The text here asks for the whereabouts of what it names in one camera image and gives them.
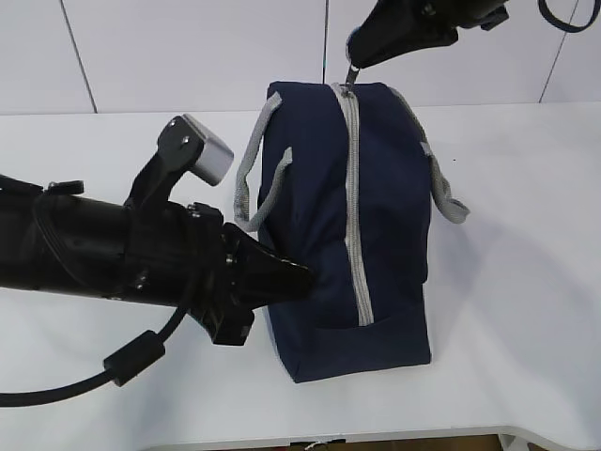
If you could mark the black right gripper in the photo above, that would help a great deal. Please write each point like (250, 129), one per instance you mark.
(394, 28)

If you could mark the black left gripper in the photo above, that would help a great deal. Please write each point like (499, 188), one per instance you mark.
(194, 260)

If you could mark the navy blue lunch bag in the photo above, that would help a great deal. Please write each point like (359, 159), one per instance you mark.
(342, 180)

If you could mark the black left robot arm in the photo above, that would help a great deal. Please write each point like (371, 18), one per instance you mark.
(56, 240)

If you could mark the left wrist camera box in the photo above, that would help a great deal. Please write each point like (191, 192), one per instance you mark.
(184, 145)

